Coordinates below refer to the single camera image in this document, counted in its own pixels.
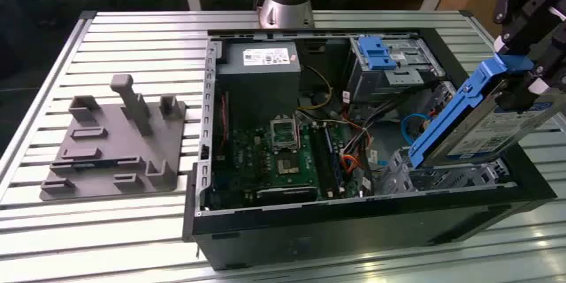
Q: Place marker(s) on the CPU socket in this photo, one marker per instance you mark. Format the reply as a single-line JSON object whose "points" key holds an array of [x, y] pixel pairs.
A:
{"points": [[288, 164]]}

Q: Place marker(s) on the metal drive cage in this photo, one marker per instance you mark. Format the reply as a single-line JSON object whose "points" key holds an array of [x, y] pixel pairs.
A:
{"points": [[398, 81]]}

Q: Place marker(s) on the black graphics card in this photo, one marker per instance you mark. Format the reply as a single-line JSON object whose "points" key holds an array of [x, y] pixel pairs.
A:
{"points": [[287, 194]]}

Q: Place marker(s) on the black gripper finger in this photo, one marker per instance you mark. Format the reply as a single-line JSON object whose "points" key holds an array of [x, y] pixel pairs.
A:
{"points": [[530, 4], [547, 77]]}

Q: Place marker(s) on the green motherboard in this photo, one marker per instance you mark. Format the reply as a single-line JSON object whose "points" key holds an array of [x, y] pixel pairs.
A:
{"points": [[247, 157]]}

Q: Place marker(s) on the gray power supply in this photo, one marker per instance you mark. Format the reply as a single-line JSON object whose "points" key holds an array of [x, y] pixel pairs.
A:
{"points": [[260, 97]]}

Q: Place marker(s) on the black PC case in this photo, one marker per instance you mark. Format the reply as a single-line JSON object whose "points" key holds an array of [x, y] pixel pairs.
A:
{"points": [[354, 236]]}

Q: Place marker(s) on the blue drive cage latch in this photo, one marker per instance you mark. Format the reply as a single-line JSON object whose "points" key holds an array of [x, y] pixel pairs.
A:
{"points": [[375, 54]]}

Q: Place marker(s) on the hard disk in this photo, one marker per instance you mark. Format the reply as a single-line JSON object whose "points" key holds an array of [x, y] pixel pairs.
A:
{"points": [[482, 130]]}

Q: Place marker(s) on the black RAM stick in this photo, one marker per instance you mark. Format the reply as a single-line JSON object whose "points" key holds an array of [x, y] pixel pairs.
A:
{"points": [[320, 160]]}

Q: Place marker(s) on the gray parts rack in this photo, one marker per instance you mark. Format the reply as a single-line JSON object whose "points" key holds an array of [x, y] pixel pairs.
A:
{"points": [[111, 137]]}

